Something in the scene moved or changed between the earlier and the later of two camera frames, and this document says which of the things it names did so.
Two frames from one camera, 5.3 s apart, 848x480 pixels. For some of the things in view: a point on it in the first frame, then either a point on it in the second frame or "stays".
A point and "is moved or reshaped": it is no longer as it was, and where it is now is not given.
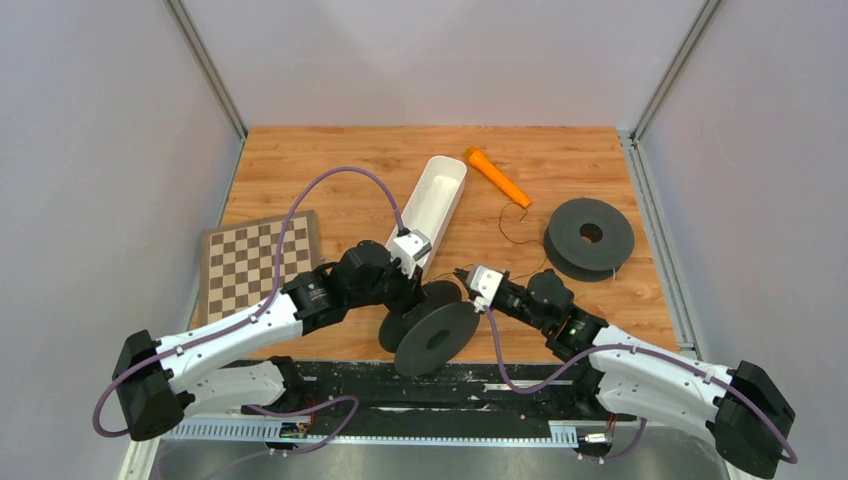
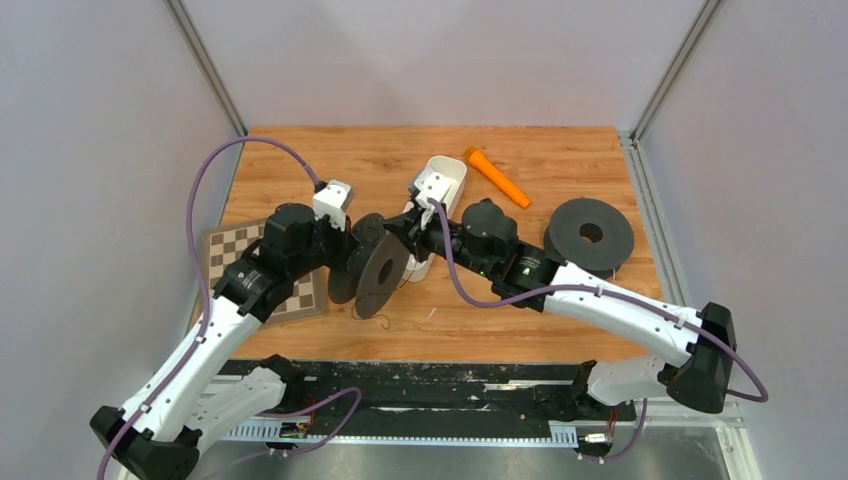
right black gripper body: (512, 303) → (430, 240)
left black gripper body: (400, 290) → (333, 241)
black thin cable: (502, 230) → (379, 293)
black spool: (431, 333) is moved or reshaped
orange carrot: (475, 156) stays
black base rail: (548, 402) stays
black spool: (589, 239) stays
